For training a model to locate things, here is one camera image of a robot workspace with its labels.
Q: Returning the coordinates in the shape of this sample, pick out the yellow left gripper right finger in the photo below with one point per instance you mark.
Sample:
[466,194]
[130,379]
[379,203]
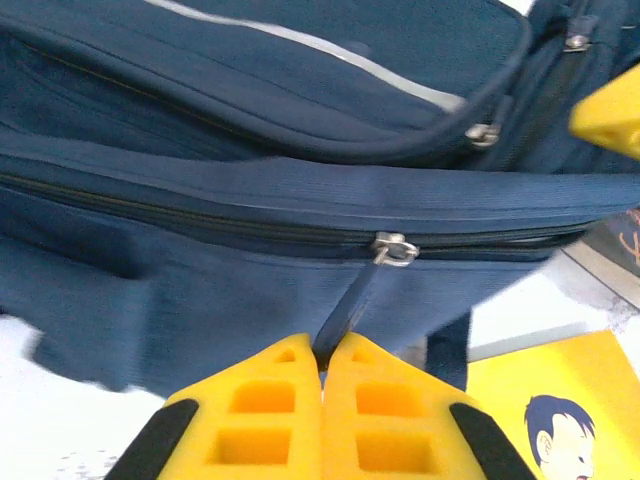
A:
[380,365]

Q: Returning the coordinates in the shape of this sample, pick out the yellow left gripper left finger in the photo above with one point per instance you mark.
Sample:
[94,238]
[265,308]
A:
[270,360]

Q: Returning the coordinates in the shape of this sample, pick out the navy blue backpack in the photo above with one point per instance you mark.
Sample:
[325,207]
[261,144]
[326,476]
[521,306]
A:
[200,100]

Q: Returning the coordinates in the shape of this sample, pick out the yellow cartoon boy book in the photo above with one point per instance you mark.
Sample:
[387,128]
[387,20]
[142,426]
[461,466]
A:
[575,370]

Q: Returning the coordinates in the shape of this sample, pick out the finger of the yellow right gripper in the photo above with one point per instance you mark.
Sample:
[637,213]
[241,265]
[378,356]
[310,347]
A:
[612,115]

